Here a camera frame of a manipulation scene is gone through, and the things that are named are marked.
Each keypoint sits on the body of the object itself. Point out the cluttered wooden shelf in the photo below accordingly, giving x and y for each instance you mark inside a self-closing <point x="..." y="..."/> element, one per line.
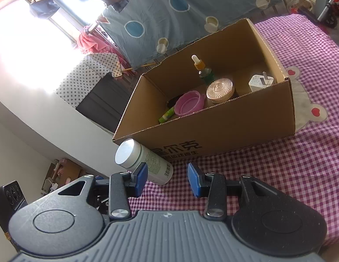
<point x="62" y="174"/>

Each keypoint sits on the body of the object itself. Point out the beige bag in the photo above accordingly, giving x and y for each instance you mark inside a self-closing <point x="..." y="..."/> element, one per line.
<point x="302" y="4"/>

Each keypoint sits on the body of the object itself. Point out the dark cabinet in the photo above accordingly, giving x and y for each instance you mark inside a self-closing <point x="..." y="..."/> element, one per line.
<point x="106" y="103"/>

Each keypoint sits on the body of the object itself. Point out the cardboard box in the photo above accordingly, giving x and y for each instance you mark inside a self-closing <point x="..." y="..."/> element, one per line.
<point x="226" y="136"/>

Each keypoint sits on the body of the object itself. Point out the green dropper bottle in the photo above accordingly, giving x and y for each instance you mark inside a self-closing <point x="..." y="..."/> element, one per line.
<point x="205" y="72"/>

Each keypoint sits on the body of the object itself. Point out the white lidded pill bottle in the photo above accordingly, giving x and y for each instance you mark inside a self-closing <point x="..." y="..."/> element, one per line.
<point x="154" y="163"/>

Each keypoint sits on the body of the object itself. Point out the pink hanging clothes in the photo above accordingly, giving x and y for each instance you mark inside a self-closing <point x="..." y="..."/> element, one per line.
<point x="93" y="42"/>

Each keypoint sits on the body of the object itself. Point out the black cylinder bottle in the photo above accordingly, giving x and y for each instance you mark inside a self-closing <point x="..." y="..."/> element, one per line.
<point x="174" y="101"/>

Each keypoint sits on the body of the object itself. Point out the gold lidded jar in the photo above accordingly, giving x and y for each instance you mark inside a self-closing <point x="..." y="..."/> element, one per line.
<point x="220" y="90"/>

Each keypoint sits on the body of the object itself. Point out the purple checked tablecloth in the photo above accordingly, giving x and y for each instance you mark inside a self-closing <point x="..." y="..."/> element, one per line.
<point x="308" y="169"/>

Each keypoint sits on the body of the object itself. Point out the blue blanket with shapes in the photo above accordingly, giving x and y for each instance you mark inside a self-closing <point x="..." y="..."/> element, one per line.
<point x="199" y="19"/>

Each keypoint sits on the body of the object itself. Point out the yellow pole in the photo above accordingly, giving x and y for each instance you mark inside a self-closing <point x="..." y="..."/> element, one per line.
<point x="139" y="67"/>

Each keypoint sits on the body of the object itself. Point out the pink collapsible cup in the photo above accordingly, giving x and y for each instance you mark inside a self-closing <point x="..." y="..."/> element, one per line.
<point x="188" y="102"/>

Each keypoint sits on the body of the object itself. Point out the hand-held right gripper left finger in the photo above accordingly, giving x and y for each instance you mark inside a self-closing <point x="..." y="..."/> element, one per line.
<point x="139" y="180"/>

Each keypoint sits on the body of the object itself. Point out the green tube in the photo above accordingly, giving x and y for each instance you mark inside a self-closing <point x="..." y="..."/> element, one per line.
<point x="166" y="115"/>

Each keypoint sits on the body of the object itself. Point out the white polka dot cloth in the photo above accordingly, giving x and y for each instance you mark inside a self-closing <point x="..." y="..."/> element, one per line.
<point x="84" y="73"/>

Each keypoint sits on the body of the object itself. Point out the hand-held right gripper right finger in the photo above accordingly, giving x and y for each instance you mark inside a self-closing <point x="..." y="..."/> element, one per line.
<point x="194" y="180"/>

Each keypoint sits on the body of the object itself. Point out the dark blue hanging cloth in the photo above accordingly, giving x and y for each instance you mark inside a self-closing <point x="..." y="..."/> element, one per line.
<point x="43" y="9"/>

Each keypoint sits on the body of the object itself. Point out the white charger plug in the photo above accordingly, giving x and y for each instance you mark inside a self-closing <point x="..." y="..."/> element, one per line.
<point x="261" y="83"/>

